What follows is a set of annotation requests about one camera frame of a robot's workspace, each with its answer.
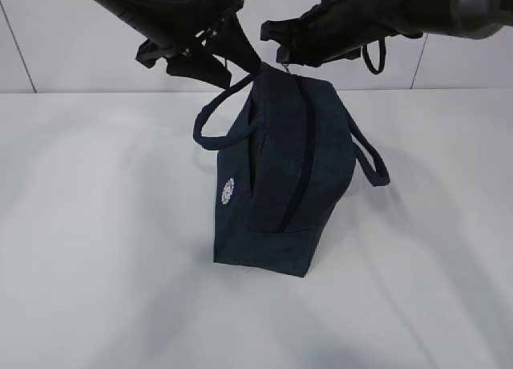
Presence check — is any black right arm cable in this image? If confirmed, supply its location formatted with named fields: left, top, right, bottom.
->
left=362, top=38, right=388, bottom=75

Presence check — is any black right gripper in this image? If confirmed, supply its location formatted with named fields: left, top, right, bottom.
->
left=261, top=4, right=385, bottom=67

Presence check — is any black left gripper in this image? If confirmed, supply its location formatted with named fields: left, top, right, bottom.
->
left=134, top=0, right=261, bottom=89

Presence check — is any dark navy lunch bag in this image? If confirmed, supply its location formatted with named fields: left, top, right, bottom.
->
left=193, top=64, right=390, bottom=277

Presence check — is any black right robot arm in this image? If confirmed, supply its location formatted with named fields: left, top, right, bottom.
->
left=261, top=0, right=512, bottom=75

